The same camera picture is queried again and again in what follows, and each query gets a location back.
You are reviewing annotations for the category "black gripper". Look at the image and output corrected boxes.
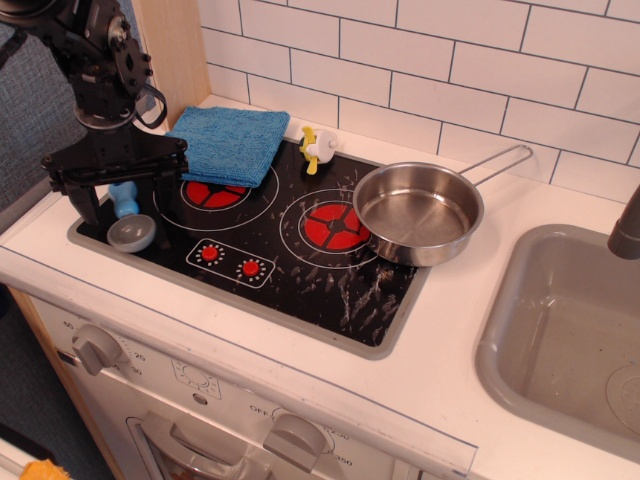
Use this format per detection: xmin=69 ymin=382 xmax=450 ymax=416
xmin=42 ymin=124 xmax=188 ymax=225

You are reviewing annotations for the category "blue grey toy ladle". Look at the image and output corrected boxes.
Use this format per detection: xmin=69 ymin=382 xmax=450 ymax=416
xmin=107 ymin=181 xmax=156 ymax=253

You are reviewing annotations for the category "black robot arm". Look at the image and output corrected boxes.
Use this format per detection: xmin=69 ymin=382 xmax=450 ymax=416
xmin=1 ymin=1 xmax=188 ymax=225

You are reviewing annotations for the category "left red stove knob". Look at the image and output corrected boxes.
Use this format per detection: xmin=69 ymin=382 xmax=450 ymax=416
xmin=200 ymin=245 xmax=220 ymax=263

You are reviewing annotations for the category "red stove knob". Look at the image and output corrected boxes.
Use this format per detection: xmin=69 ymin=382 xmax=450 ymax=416
xmin=200 ymin=245 xmax=220 ymax=263
xmin=241 ymin=260 xmax=262 ymax=278

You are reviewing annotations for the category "right red stove knob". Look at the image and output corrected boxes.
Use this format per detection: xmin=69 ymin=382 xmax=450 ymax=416
xmin=241 ymin=260 xmax=262 ymax=278

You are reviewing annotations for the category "blue folded cloth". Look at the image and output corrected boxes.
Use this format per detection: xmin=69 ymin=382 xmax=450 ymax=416
xmin=168 ymin=107 xmax=290 ymax=188

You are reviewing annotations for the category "grey left oven knob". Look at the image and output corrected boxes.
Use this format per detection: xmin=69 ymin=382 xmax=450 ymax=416
xmin=72 ymin=324 xmax=122 ymax=376

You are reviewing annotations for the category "grey oven knob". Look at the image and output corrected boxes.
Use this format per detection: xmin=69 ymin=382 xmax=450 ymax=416
xmin=72 ymin=324 xmax=122 ymax=376
xmin=263 ymin=414 xmax=328 ymax=473

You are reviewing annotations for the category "black toy stovetop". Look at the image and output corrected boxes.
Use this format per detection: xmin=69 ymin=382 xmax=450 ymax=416
xmin=67 ymin=137 xmax=432 ymax=361

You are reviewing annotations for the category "yellow white toy whisk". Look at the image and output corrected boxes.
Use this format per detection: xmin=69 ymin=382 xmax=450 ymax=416
xmin=299 ymin=126 xmax=338 ymax=175

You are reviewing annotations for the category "white toy oven front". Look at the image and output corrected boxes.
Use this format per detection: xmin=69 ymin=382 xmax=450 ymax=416
xmin=33 ymin=300 xmax=421 ymax=479

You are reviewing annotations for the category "orange object at corner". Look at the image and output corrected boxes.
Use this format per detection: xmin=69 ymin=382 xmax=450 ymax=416
xmin=19 ymin=459 xmax=71 ymax=480

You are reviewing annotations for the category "stainless steel pan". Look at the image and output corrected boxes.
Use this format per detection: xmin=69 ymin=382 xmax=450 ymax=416
xmin=352 ymin=144 xmax=534 ymax=267

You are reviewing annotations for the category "grey right oven knob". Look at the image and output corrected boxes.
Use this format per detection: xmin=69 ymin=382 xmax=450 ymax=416
xmin=263 ymin=414 xmax=328 ymax=473

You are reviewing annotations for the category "grey sink basin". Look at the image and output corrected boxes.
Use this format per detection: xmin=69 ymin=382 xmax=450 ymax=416
xmin=476 ymin=224 xmax=639 ymax=462

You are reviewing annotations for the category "grey faucet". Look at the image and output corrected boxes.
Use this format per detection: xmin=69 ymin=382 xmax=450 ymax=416
xmin=607 ymin=186 xmax=640 ymax=260

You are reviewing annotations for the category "wooden side post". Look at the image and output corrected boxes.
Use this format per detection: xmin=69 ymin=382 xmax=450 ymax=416
xmin=132 ymin=0 xmax=211 ymax=131

